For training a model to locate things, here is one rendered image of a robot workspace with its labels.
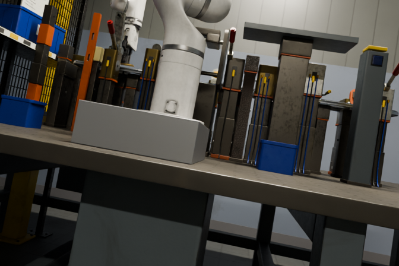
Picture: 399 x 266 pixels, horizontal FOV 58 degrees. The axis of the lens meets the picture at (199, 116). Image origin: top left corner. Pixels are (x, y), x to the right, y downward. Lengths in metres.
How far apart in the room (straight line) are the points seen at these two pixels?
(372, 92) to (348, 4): 2.36
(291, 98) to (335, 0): 2.43
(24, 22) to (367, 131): 1.36
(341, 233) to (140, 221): 0.43
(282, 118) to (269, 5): 2.36
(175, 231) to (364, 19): 3.01
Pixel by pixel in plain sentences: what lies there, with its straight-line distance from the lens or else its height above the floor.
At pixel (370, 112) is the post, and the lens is 1.29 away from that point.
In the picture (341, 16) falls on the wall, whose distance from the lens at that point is 3.55.
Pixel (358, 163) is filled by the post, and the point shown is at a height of 0.77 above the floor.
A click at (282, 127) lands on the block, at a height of 0.84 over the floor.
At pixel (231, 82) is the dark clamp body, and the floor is 0.99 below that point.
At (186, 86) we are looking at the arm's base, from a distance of 0.96.
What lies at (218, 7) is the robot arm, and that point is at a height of 1.13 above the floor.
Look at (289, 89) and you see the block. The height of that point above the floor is 0.97.
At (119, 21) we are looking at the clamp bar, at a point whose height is 1.18.
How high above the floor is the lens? 0.76
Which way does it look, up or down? 4 degrees up
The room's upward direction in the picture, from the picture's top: 10 degrees clockwise
